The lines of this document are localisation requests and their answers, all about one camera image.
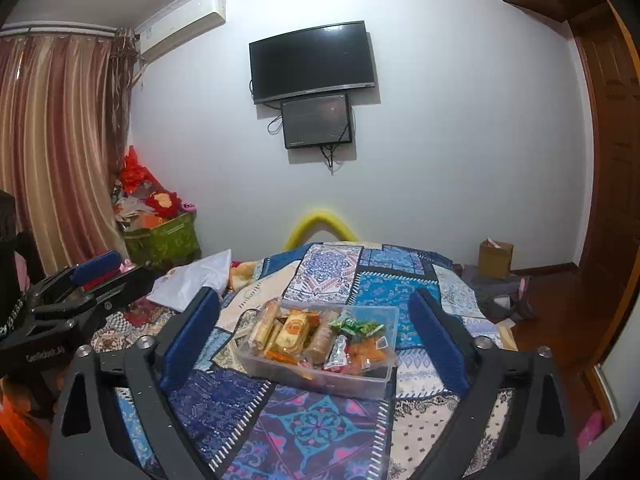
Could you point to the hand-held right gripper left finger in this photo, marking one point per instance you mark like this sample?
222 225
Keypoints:
195 330

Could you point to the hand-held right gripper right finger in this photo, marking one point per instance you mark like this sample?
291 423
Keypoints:
440 340

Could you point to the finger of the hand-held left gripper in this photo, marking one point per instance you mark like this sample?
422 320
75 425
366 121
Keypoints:
122 285
97 266

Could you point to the beige cake slice packet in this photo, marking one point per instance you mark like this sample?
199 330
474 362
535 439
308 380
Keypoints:
262 325

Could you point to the yellow crispy snack packet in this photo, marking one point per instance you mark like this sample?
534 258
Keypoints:
369 355

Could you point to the green snack packet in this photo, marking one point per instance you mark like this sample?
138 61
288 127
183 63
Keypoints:
361 327

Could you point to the red orange printed snack packet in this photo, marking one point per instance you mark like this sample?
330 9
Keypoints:
282 357

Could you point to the orange label rice cracker packet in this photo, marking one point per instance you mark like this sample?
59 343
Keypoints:
295 330

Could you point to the small red white snack packet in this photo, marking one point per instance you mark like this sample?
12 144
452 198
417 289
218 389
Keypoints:
337 352

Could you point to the round cracker packet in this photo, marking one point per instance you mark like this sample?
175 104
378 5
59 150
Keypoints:
320 342

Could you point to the clear plastic container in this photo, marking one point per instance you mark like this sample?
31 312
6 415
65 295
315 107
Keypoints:
320 360

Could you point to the green storage box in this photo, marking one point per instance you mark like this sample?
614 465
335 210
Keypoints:
160 242

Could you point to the grey cloth bundle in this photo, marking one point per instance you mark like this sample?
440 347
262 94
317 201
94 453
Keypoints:
495 295

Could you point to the orange plush blanket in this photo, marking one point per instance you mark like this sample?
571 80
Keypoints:
241 272

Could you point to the large red snack bag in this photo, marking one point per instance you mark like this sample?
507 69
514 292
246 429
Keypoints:
20 425

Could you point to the red plush toy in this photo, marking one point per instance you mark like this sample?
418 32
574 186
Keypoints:
162 202

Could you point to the cardboard box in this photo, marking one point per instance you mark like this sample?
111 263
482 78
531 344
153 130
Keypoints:
495 257

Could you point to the brown striped curtain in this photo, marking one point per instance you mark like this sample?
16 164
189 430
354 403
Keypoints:
60 145

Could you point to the patchwork blanket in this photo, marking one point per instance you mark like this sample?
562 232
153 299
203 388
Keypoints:
325 425

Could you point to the yellow foam tube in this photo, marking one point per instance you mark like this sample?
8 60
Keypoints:
320 227

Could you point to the pink slipper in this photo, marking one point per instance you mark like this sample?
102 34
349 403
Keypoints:
591 430

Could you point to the small black monitor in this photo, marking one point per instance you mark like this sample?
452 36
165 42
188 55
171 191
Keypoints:
317 122

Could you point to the brown wooden door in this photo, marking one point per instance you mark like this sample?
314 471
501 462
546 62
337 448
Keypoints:
612 160

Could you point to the white air conditioner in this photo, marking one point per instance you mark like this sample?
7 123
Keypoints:
182 25

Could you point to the black wall television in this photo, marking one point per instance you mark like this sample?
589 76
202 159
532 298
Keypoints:
312 62

